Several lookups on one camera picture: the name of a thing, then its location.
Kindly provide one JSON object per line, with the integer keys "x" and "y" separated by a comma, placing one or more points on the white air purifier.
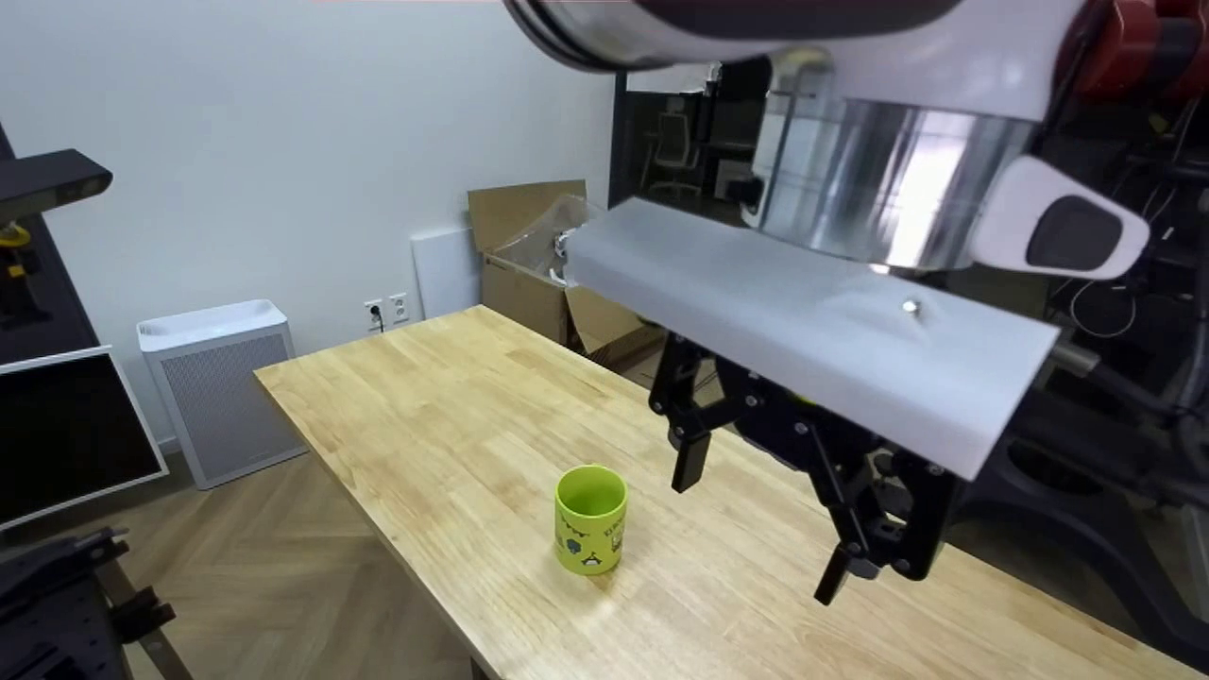
{"x": 228, "y": 392}

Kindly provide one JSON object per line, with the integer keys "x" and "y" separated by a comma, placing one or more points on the red machine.
{"x": 1133, "y": 52}

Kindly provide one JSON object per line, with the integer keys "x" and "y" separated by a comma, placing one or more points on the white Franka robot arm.
{"x": 882, "y": 52}

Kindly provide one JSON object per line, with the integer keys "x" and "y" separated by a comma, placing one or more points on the white wall outlet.
{"x": 385, "y": 313}

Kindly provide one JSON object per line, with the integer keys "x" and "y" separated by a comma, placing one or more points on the black metal cart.
{"x": 50, "y": 605}

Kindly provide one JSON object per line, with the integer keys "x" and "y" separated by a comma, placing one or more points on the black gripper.
{"x": 901, "y": 514}

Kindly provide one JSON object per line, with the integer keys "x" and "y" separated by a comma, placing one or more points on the black wheeled pedestal stand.
{"x": 1133, "y": 552}

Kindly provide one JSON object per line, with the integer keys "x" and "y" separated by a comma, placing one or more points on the green printed mug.
{"x": 590, "y": 532}

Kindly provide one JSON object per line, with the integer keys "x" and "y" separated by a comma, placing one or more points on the short white glass sticker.
{"x": 672, "y": 78}

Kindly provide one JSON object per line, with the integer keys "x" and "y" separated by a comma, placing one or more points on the open brown cardboard box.
{"x": 531, "y": 295}

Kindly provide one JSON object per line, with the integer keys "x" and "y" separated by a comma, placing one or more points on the black glass partition frame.
{"x": 616, "y": 139}

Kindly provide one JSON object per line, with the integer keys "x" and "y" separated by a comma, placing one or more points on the white wrist camera mount plate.
{"x": 804, "y": 327}

